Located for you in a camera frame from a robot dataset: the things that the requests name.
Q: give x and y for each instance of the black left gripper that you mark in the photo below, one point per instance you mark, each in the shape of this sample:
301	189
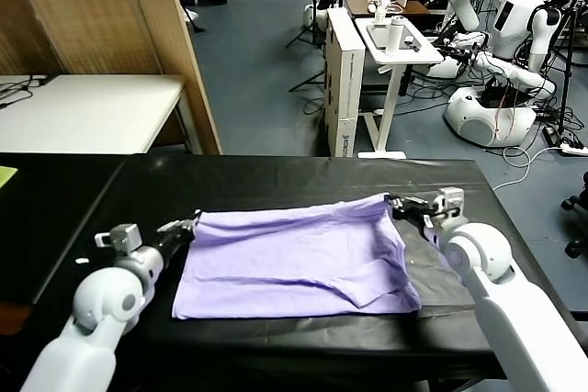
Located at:
172	243

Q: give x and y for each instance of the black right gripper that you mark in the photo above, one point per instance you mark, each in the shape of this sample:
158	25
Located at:
420	221

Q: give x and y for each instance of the lavender t-shirt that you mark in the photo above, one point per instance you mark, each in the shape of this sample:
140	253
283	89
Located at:
285	263

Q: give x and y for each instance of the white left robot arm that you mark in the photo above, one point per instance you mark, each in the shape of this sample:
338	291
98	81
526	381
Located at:
105	300

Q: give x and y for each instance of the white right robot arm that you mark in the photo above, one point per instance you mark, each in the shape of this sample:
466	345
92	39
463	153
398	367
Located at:
478	254

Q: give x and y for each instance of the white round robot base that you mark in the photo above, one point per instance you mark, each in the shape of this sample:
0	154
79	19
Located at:
310	15

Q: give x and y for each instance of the tall white cardboard box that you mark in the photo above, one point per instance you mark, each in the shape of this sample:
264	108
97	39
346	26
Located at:
342	89

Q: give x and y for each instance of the white side table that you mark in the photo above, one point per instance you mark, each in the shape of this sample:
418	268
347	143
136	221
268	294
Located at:
413	55

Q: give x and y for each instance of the small black device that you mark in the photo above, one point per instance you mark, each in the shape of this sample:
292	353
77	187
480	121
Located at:
412	42

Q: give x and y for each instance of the black office chair base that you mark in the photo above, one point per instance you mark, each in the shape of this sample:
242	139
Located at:
572	204

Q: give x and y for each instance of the white bottle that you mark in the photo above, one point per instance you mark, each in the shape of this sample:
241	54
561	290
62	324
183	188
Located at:
394	37

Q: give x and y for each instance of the grey tablet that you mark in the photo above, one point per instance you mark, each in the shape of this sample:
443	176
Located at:
379	35

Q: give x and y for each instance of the white power strip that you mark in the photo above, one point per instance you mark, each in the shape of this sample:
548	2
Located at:
574	149

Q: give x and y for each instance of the yellow-green paper sheet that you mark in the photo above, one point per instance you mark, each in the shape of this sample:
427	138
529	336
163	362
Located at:
7	176

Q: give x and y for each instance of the small white desk gadget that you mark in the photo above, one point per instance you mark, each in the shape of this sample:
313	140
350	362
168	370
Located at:
380	12

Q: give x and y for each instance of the black light stand tripod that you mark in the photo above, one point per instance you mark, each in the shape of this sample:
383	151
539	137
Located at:
316	20

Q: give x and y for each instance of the white humanoid robot black shoulders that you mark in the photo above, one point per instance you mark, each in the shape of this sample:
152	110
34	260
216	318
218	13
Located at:
514	20

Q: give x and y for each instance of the wooden folding screen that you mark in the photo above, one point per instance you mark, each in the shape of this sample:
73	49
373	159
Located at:
92	6

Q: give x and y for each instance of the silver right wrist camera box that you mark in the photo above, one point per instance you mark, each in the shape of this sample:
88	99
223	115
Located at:
450	201

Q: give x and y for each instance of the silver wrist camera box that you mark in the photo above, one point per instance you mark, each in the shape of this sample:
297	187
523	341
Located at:
124	237
450	201

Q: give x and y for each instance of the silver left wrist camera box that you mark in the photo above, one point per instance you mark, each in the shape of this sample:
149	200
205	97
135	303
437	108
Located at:
124	237

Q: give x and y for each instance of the black camera tripod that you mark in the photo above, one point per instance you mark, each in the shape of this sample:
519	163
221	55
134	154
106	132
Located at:
565	84

